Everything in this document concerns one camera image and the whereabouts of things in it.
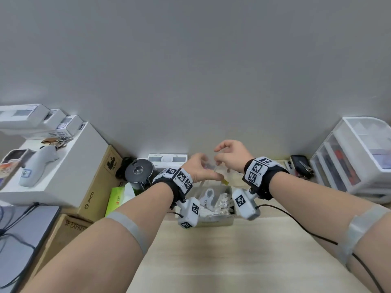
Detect wristband with marker cubes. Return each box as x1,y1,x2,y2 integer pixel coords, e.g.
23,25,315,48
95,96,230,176
151,167,193,208
243,157,290,201

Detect bunch of keys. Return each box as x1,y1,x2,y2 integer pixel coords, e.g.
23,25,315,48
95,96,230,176
41,136,74,150

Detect long white product box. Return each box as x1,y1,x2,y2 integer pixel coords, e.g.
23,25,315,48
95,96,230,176
0,103,51,130

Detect grey tape on left arm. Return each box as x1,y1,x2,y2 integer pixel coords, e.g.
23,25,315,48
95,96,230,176
105,212,149,257

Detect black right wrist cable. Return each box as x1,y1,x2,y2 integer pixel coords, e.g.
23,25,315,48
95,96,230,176
256,204,386,293

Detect person's left forearm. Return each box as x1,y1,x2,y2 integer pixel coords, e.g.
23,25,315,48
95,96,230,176
20,181,174,293

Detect grey laptop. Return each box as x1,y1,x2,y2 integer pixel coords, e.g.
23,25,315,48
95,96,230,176
0,205,62,293

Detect clear plastic drawer unit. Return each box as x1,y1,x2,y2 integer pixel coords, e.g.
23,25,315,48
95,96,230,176
309,116,391,205

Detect large white box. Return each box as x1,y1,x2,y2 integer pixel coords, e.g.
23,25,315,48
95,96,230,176
0,121,110,208

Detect black cable on laptop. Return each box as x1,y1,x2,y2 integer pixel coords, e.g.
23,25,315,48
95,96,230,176
0,202,41,289

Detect plain brown cardboard box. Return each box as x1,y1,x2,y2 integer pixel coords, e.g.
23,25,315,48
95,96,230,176
18,213,94,293

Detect person's left hand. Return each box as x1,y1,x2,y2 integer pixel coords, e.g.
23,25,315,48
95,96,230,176
180,153,224,182

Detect person's right hand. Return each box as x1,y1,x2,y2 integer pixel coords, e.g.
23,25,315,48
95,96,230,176
214,140,255,174

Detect green tissue pack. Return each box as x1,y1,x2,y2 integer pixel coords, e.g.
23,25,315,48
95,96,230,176
104,182,136,218

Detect person's right forearm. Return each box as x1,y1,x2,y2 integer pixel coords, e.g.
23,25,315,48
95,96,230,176
268,172,391,293

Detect flat white box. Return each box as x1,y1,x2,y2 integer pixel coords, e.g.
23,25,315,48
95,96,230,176
148,154,189,172

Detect small clear plastic bag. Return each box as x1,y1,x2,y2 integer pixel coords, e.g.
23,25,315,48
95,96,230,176
205,159,230,185

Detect orange and grey gadget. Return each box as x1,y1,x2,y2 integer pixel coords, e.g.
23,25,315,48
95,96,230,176
0,148,35,182

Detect white parts in bin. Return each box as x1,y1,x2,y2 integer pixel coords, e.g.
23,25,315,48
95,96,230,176
199,187,235,216

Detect white handheld controller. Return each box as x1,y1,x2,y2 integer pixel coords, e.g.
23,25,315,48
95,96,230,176
18,145,60,188

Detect right wristband with marker cubes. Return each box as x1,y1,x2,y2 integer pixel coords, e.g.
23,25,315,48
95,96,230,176
243,157,290,201

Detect black round device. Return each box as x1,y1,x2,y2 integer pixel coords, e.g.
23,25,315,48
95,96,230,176
124,158,154,191

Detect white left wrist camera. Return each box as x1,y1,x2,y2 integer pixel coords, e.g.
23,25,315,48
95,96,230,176
178,197,201,229

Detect grey tape on right arm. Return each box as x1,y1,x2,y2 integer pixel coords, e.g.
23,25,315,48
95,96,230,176
337,204,391,272

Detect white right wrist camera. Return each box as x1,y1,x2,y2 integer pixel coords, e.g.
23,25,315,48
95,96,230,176
232,188,261,221

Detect black key case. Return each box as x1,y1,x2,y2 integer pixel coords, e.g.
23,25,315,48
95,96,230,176
290,154,315,179

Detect small white product box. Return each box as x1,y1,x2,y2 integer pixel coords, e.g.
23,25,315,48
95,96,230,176
57,115,85,137
43,108,67,130

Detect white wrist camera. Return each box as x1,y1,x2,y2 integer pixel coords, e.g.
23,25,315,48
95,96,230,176
232,188,261,221
178,197,201,229

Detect grey storage bin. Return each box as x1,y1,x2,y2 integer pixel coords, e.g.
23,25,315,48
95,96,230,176
183,184,237,227

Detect brown cardboard box black print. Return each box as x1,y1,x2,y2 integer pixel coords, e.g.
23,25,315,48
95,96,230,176
77,145,123,223

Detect left wristband with marker cubes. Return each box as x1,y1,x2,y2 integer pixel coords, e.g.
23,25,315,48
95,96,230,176
151,167,193,208

